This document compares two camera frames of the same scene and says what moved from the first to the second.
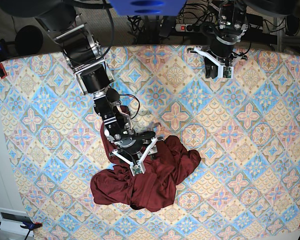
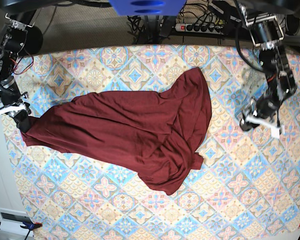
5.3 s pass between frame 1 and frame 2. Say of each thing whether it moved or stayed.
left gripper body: moved
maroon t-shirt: moved
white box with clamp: stayed
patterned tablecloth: stayed
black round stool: stayed
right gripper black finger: moved
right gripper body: moved
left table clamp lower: stayed
